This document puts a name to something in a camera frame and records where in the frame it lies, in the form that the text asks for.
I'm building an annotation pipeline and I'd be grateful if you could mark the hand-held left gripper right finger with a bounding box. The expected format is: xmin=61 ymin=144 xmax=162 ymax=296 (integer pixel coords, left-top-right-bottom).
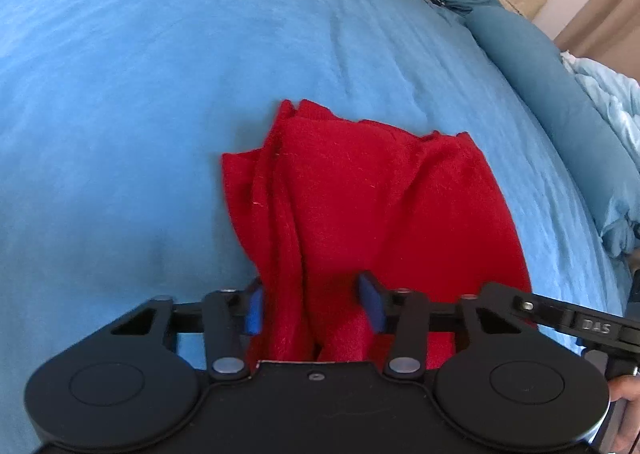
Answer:
xmin=356 ymin=271 xmax=532 ymax=381

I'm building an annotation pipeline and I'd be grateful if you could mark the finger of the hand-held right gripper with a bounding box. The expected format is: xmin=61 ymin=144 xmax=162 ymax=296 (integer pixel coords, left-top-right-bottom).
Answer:
xmin=480 ymin=283 xmax=640 ymax=351

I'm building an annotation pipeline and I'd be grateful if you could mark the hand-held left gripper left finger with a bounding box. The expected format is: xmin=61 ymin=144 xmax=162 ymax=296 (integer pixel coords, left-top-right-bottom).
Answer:
xmin=107 ymin=278 xmax=265 ymax=381

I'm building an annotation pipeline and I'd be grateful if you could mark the red knit sweater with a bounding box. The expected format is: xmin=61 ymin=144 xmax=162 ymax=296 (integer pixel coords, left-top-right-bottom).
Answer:
xmin=221 ymin=99 xmax=533 ymax=365

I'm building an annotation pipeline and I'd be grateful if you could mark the person's right hand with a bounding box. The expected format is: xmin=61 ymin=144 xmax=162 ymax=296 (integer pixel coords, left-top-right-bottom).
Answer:
xmin=609 ymin=376 xmax=640 ymax=454

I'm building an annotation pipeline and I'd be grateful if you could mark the blue bed sheet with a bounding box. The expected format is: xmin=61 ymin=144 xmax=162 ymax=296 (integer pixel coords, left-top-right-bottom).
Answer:
xmin=0 ymin=0 xmax=632 ymax=445

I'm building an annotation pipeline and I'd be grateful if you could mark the light blue blanket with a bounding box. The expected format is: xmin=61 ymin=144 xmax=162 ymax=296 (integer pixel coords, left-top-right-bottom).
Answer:
xmin=560 ymin=50 xmax=640 ymax=165

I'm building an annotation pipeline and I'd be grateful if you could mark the beige curtain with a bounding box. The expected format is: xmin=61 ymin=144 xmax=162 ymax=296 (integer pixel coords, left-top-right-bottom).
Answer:
xmin=552 ymin=0 xmax=640 ymax=82

